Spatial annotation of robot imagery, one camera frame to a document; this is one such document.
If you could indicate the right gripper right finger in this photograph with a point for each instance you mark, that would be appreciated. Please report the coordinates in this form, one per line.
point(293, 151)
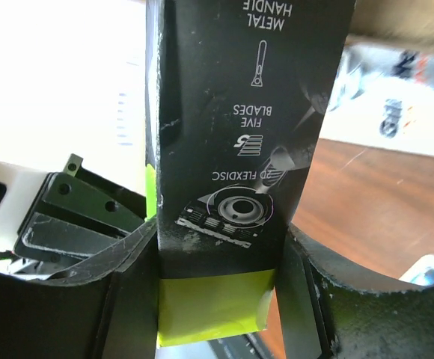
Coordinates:
point(331, 307)

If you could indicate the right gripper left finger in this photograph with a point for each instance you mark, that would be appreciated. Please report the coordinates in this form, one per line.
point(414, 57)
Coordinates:
point(103, 307)

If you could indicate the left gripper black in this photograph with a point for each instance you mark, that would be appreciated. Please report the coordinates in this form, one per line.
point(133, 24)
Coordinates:
point(76, 214)

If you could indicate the black green razor box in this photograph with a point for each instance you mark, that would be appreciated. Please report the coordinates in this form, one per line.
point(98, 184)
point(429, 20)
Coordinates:
point(235, 95)

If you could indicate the white Gillette razor blister pack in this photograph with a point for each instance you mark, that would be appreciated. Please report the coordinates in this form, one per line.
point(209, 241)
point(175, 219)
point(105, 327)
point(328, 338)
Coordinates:
point(383, 97)

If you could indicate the blue razor blister pack centre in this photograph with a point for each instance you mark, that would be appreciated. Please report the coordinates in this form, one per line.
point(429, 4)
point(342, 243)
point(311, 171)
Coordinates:
point(421, 273)

